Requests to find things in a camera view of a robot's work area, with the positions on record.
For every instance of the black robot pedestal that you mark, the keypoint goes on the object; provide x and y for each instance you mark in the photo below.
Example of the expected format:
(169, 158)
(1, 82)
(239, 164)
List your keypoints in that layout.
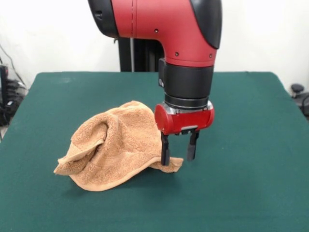
(140, 55)

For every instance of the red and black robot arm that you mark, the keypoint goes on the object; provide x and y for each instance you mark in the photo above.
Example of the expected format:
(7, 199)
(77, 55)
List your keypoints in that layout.
(169, 31)

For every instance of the black electronics box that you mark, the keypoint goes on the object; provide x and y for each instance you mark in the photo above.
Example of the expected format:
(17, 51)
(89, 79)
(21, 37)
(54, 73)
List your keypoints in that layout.
(3, 96)

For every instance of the dark green table cloth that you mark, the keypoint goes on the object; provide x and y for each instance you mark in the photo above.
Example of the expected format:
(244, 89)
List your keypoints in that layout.
(241, 157)

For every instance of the tan terry cloth towel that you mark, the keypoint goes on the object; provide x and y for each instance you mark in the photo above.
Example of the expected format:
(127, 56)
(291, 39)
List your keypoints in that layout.
(125, 149)

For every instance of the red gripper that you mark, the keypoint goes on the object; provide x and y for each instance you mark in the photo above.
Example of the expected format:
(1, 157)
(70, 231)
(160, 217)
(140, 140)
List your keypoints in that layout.
(186, 123)

